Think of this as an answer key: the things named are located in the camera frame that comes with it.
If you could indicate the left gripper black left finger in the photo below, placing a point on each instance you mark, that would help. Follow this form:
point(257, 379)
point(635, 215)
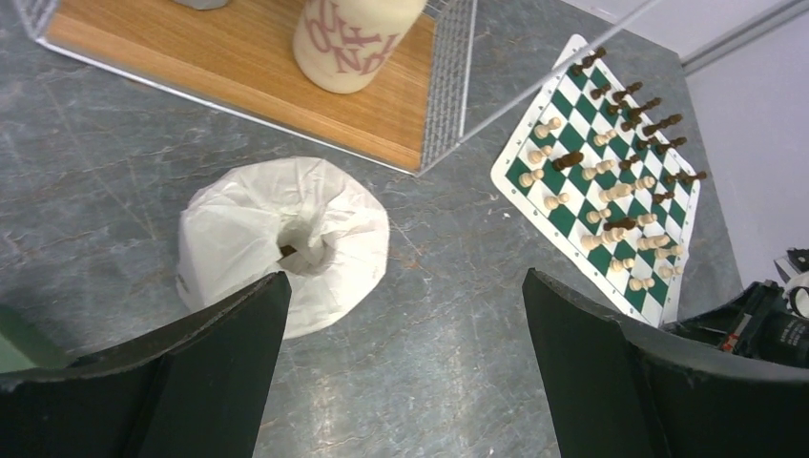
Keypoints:
point(196, 387)

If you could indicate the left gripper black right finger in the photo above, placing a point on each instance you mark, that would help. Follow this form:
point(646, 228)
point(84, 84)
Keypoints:
point(618, 387)

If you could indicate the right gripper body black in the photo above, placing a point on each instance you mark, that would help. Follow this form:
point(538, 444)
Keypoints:
point(765, 322)

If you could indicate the green white chess board mat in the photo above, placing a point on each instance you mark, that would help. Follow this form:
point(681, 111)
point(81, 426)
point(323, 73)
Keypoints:
point(596, 177)

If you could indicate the green plastic bin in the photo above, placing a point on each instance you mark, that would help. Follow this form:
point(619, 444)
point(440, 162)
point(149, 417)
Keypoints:
point(24, 347)

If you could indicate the white wrapped paper roll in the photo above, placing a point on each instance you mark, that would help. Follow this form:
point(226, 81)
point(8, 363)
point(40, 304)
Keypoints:
point(302, 216)

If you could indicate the cream bottle pink lettering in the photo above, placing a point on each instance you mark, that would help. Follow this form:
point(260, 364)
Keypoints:
point(340, 45)

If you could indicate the grey patterned mug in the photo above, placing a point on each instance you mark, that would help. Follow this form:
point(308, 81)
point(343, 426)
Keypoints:
point(203, 4)

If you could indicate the white wire wooden shelf rack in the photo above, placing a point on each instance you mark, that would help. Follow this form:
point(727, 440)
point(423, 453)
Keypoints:
point(237, 57)

